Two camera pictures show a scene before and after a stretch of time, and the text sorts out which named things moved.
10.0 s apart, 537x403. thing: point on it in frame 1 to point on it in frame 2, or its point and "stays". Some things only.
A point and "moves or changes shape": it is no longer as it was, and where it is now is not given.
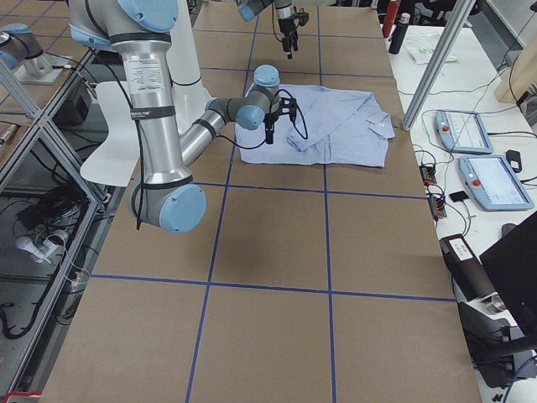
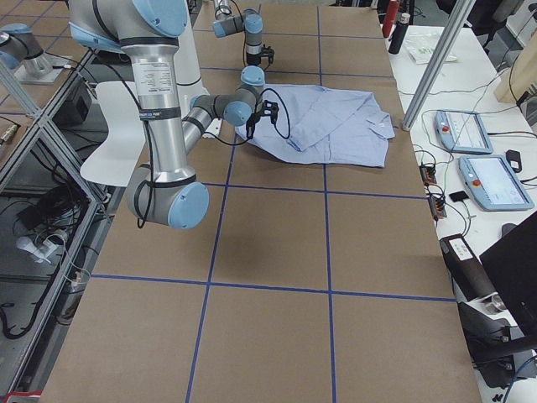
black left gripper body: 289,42 to 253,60
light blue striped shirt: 332,127 moves or changes shape
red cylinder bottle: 390,18 stays
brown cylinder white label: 471,277 stays
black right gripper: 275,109 to 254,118
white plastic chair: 117,161 stays
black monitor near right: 513,261 stays
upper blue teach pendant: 462,132 stays
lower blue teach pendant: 492,185 stays
